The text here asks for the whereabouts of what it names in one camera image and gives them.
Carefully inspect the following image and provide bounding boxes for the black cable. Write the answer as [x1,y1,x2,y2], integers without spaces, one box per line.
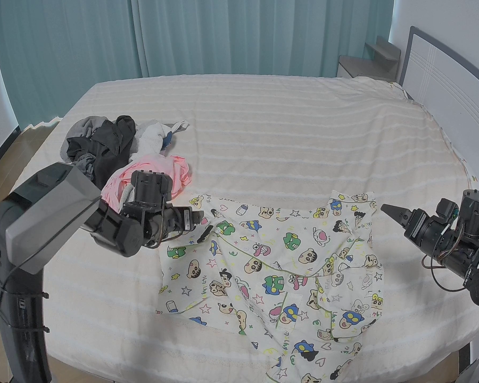
[421,254,470,293]

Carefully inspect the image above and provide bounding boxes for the pink garment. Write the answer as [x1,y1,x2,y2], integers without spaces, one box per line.
[102,153,193,211]

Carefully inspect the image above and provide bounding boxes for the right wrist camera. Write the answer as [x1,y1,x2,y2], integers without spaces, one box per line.
[436,198,460,226]

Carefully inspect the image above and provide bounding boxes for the white garment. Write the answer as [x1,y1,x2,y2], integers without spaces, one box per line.
[129,120,191,163]

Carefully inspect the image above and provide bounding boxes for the black garment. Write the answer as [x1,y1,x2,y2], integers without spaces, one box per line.
[68,114,137,191]

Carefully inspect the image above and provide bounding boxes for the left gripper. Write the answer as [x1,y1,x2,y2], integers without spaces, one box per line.
[159,207,215,244]

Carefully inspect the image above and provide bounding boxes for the grey bedside table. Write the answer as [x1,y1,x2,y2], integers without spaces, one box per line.
[337,35,402,83]

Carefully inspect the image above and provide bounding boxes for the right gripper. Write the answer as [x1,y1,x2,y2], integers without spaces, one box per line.
[403,209,448,251]

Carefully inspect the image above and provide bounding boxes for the bed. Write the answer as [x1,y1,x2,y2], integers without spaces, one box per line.
[0,26,479,383]

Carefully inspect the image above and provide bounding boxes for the dark grey garment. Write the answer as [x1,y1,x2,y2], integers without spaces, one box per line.
[60,116,107,183]

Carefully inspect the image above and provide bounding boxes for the white printed pyjama top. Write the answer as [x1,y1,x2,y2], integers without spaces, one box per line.
[156,190,388,383]

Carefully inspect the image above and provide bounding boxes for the blue-green curtain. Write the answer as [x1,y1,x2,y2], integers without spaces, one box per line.
[130,0,396,80]
[0,0,144,129]

